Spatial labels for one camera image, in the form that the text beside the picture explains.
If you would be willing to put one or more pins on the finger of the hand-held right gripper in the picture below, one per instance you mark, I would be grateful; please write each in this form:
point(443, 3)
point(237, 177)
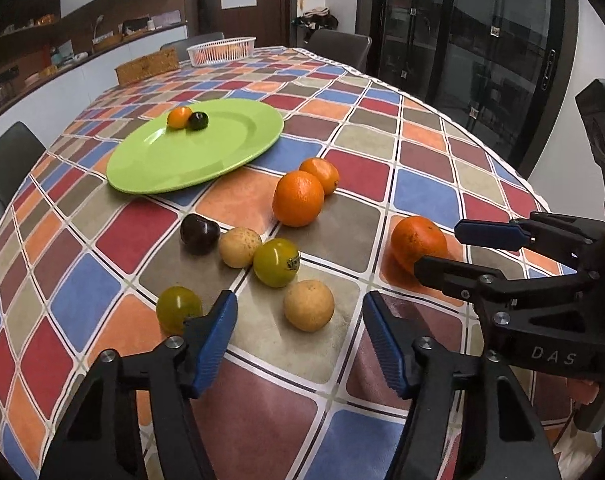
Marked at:
point(447, 272)
point(487, 234)

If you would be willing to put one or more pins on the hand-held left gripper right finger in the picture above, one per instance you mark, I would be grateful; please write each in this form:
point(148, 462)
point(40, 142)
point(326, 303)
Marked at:
point(385, 345)

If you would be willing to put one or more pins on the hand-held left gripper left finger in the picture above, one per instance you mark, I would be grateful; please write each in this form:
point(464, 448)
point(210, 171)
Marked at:
point(215, 345)

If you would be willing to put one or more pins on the flattish orange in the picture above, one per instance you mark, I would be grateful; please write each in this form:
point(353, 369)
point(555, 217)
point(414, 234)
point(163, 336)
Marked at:
point(412, 242)

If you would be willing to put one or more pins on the plain green fruit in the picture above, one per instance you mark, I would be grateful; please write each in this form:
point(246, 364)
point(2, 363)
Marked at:
point(177, 307)

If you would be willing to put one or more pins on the round tan fruit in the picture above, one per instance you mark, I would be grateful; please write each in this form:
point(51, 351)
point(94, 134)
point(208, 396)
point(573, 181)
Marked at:
point(308, 306)

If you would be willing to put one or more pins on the small tan fruit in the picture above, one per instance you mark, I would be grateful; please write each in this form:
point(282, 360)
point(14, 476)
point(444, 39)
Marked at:
point(239, 247)

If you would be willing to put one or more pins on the green fruit with sticker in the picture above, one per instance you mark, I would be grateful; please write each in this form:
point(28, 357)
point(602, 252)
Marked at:
point(275, 262)

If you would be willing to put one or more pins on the large dark plum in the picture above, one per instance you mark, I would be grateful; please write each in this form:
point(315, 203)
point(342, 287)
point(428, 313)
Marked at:
point(199, 233)

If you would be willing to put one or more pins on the mandarin orange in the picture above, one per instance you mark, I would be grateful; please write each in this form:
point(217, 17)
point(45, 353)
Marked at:
point(325, 172)

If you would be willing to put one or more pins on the large round orange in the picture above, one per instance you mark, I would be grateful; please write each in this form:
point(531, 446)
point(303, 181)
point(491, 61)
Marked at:
point(297, 200)

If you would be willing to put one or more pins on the green plate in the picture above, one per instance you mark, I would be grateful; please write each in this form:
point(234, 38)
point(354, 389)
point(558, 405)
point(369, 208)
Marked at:
point(207, 150)

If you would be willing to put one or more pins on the small dark plum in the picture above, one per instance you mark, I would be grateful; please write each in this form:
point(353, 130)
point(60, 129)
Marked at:
point(199, 121)

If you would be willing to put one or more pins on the small orange fruit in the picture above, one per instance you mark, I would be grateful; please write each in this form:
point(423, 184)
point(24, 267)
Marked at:
point(178, 117)

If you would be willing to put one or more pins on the colourful checkered tablecloth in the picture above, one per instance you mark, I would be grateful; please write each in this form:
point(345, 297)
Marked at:
point(302, 410)

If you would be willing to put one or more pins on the dark glass door cabinet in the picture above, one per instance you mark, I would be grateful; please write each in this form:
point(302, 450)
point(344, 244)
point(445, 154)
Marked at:
point(457, 35)

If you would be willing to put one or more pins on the grey chair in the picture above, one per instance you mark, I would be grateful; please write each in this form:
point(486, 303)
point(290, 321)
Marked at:
point(182, 44)
point(340, 47)
point(10, 160)

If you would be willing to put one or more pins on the pile of bags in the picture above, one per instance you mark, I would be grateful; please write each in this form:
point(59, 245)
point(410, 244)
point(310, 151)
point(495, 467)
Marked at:
point(315, 21)

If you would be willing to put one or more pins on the wicker basket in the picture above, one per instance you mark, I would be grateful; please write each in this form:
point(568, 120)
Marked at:
point(147, 67)

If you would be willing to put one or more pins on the white plastic basket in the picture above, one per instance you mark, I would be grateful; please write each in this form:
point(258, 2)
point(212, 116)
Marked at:
point(221, 52)

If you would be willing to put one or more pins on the heap of small oranges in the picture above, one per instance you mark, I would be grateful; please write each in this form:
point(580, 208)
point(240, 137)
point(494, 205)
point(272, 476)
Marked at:
point(228, 50)

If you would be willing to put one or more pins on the white sideboard cabinet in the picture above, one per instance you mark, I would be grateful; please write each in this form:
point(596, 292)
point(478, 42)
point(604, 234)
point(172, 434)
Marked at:
point(57, 80)

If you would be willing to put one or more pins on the brown wooden door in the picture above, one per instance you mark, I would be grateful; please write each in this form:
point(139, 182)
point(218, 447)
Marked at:
point(272, 5)

